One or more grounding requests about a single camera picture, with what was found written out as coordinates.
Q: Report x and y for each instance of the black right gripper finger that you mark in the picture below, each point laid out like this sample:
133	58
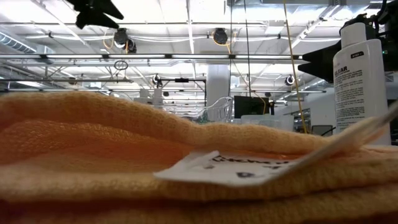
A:
320	65

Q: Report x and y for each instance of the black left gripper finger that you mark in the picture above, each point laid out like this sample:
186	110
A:
94	21
96	7

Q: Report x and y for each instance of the white plastic cleaner bottle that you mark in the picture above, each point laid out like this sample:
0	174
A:
360	93

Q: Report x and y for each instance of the light grey waffle towel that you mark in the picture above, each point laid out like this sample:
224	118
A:
379	147

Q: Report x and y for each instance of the long ceiling light strip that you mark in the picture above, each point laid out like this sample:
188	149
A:
124	56

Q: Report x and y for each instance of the small black screen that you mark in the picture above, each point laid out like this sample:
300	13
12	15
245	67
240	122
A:
321	130

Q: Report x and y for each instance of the frosted plastic bin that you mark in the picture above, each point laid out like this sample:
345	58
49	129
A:
267	123

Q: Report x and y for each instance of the clear curved plastic tray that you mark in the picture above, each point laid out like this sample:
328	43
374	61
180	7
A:
228	109

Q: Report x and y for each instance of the orange folded towel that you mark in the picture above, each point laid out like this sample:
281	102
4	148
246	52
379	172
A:
93	140

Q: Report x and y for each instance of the white handwritten paper tag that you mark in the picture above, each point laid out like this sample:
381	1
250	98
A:
224	171

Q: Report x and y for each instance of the silver ventilation duct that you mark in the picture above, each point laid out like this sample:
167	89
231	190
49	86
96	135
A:
15	43

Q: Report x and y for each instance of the black background rig frame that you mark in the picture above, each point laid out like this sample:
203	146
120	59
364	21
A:
186	80

